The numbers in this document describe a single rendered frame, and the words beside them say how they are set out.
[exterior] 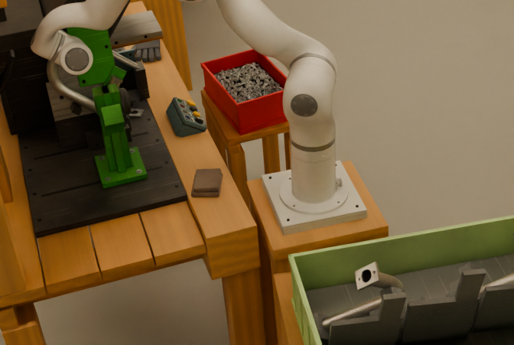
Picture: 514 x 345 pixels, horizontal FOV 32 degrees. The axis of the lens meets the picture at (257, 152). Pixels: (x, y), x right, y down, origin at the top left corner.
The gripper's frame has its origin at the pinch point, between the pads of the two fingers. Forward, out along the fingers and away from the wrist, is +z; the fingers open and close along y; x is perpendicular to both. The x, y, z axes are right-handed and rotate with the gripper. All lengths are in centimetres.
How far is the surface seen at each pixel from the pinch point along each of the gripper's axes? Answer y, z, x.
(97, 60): -11.0, 2.9, -1.1
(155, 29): -23.1, 15.5, -18.5
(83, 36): -3.7, 2.5, -4.7
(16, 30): 12.3, 9.5, 4.9
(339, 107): -151, 143, -41
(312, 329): -64, -95, 18
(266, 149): -88, 41, -6
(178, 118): -40.5, -1.1, 0.1
